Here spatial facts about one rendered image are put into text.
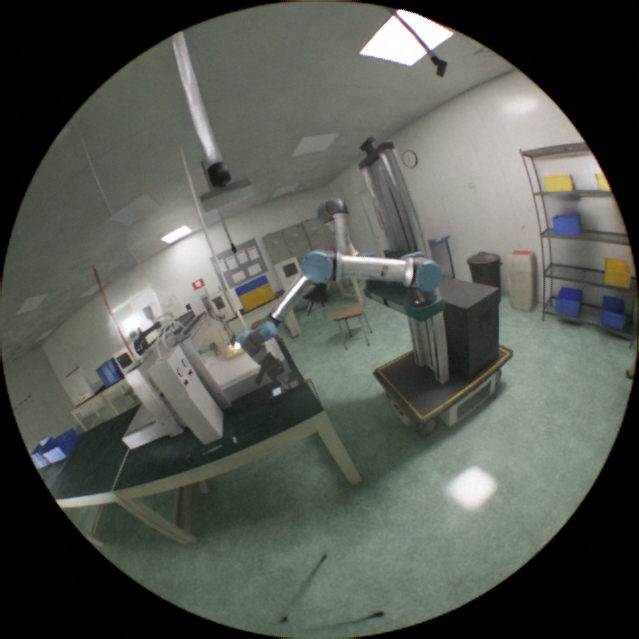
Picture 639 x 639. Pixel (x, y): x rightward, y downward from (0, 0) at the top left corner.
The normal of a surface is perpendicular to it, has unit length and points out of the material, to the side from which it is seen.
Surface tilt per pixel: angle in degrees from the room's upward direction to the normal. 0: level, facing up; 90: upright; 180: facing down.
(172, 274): 90
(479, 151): 90
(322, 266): 87
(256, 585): 0
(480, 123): 90
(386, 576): 0
